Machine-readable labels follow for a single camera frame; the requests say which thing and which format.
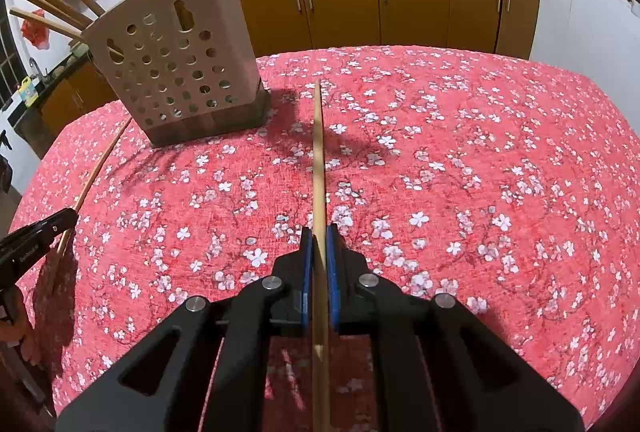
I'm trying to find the person's left hand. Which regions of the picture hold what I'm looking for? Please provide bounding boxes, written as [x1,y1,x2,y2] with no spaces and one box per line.
[0,296,37,366]

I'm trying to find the hanging red plastic bag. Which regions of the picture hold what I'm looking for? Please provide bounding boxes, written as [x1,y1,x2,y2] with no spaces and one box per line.
[19,9,51,49]

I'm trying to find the beige perforated utensil holder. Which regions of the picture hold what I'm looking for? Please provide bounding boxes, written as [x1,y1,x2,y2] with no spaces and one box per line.
[80,0,272,149]

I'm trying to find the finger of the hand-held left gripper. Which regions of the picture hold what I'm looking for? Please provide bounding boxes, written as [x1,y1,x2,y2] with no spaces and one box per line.
[0,269,21,324]
[0,207,80,270]

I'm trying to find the wooden base cabinets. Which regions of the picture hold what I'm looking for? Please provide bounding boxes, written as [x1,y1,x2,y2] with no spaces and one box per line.
[12,0,544,154]

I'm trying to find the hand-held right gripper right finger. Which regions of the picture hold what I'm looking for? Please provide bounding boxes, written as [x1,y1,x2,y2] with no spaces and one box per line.
[326,223,586,432]

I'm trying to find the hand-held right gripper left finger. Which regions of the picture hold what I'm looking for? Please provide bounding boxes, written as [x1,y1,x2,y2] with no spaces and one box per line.
[55,226,315,432]

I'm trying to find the red floral tablecloth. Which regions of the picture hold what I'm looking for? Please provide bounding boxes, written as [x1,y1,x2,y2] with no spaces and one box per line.
[10,44,637,432]

